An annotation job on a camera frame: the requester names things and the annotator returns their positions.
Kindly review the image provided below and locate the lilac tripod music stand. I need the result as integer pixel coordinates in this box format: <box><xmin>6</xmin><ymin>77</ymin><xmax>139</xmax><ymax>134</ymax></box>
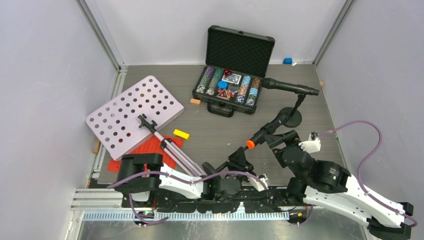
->
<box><xmin>85</xmin><ymin>75</ymin><xmax>208</xmax><ymax>178</ymax></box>

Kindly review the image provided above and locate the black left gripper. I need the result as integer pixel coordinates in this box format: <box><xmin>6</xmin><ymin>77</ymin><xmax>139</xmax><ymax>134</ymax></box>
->
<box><xmin>226</xmin><ymin>146</ymin><xmax>256</xmax><ymax>183</ymax></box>

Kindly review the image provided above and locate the small blue block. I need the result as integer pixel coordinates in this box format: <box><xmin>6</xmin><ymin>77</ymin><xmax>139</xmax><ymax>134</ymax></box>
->
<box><xmin>283</xmin><ymin>57</ymin><xmax>293</xmax><ymax>65</ymax></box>

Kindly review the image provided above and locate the red triangle token lower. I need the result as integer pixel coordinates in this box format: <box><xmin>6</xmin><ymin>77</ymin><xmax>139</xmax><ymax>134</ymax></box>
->
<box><xmin>216</xmin><ymin>89</ymin><xmax>232</xmax><ymax>100</ymax></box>

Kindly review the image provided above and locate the black microphone plain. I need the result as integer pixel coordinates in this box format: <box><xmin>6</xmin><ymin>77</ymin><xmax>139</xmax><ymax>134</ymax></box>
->
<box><xmin>262</xmin><ymin>78</ymin><xmax>320</xmax><ymax>96</ymax></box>

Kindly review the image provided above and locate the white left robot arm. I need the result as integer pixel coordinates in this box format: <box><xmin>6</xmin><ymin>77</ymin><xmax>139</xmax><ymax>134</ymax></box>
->
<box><xmin>108</xmin><ymin>147</ymin><xmax>268</xmax><ymax>207</ymax></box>

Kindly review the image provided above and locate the black poker chip case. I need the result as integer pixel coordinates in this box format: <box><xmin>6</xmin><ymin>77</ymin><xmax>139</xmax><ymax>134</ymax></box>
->
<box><xmin>192</xmin><ymin>25</ymin><xmax>275</xmax><ymax>118</ymax></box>

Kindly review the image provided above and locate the black microphone orange ring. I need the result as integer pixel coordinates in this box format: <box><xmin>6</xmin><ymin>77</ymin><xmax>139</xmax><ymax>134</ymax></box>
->
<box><xmin>246</xmin><ymin>112</ymin><xmax>291</xmax><ymax>149</ymax></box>

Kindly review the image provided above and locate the red triangle token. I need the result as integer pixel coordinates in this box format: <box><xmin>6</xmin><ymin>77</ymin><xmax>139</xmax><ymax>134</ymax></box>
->
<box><xmin>216</xmin><ymin>89</ymin><xmax>232</xmax><ymax>100</ymax></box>
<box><xmin>223</xmin><ymin>69</ymin><xmax>233</xmax><ymax>77</ymax></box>

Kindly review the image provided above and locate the small yellow block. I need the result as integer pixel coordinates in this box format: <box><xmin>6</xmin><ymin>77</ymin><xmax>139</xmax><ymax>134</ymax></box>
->
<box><xmin>173</xmin><ymin>129</ymin><xmax>190</xmax><ymax>140</ymax></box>

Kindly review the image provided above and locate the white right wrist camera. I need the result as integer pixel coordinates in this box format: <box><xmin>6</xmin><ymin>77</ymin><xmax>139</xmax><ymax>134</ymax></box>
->
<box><xmin>298</xmin><ymin>131</ymin><xmax>322</xmax><ymax>154</ymax></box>

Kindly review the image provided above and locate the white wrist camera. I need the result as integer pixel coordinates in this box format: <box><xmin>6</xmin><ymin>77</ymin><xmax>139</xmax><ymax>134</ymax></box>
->
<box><xmin>252</xmin><ymin>174</ymin><xmax>269</xmax><ymax>192</ymax></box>
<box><xmin>298</xmin><ymin>131</ymin><xmax>322</xmax><ymax>154</ymax></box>

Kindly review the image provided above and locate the blue playing card deck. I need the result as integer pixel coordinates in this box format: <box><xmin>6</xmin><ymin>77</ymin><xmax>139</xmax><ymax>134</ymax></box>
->
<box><xmin>221</xmin><ymin>73</ymin><xmax>242</xmax><ymax>85</ymax></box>

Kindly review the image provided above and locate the red triangle token upper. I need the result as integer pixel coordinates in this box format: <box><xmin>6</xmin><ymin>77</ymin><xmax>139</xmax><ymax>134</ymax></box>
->
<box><xmin>223</xmin><ymin>69</ymin><xmax>233</xmax><ymax>77</ymax></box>

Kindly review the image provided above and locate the wooden block on rail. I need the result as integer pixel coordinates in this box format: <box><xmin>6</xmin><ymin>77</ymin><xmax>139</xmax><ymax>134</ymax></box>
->
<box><xmin>92</xmin><ymin>138</ymin><xmax>101</xmax><ymax>155</ymax></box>

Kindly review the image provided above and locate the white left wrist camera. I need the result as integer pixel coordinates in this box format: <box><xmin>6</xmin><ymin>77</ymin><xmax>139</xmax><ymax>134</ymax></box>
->
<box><xmin>252</xmin><ymin>174</ymin><xmax>269</xmax><ymax>192</ymax></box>

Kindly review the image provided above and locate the black round-base mic stand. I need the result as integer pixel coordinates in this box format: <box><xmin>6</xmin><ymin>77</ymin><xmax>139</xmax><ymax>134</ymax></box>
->
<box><xmin>283</xmin><ymin>94</ymin><xmax>306</xmax><ymax>128</ymax></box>
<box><xmin>202</xmin><ymin>130</ymin><xmax>287</xmax><ymax>176</ymax></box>

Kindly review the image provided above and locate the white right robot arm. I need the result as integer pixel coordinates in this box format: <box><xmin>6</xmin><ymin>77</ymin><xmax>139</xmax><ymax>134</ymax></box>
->
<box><xmin>264</xmin><ymin>130</ymin><xmax>414</xmax><ymax>240</ymax></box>

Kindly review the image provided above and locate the small wooden block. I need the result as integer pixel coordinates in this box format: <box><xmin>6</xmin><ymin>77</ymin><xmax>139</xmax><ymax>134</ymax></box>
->
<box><xmin>190</xmin><ymin>98</ymin><xmax>201</xmax><ymax>106</ymax></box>

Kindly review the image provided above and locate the silver dealer button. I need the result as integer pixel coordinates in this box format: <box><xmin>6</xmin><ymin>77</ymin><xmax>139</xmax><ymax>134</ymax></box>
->
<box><xmin>227</xmin><ymin>83</ymin><xmax>240</xmax><ymax>93</ymax></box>

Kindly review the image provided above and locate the blue round chip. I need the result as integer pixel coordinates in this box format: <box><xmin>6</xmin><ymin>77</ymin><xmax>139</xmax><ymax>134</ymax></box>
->
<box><xmin>217</xmin><ymin>80</ymin><xmax>229</xmax><ymax>89</ymax></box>

